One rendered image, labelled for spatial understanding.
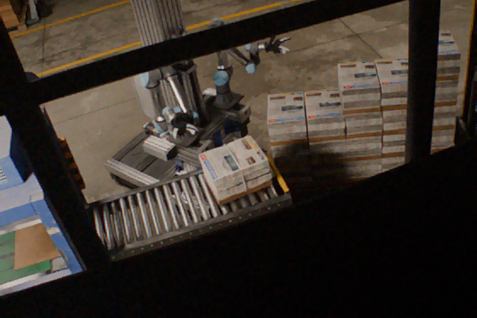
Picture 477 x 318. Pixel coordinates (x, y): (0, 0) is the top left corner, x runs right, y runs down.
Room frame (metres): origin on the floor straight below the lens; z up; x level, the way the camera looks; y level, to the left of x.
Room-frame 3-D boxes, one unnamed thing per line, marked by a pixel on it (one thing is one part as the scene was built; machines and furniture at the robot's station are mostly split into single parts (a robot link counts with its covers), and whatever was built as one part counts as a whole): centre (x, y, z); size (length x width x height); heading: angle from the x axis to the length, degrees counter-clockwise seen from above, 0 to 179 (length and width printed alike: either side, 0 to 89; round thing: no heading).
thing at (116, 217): (2.53, 0.95, 0.77); 0.47 x 0.05 x 0.05; 11
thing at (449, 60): (3.24, -1.49, 0.65); 0.39 x 0.30 x 1.29; 171
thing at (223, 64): (3.82, 0.08, 1.19); 0.15 x 0.12 x 0.55; 163
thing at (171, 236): (2.37, 0.45, 0.74); 1.34 x 0.05 x 0.12; 101
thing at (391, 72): (3.29, -1.18, 1.07); 0.37 x 0.28 x 0.01; 170
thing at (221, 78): (3.70, 0.11, 0.98); 0.13 x 0.12 x 0.14; 163
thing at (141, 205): (2.56, 0.76, 0.77); 0.47 x 0.05 x 0.05; 11
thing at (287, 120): (3.35, -0.77, 0.42); 1.17 x 0.39 x 0.83; 81
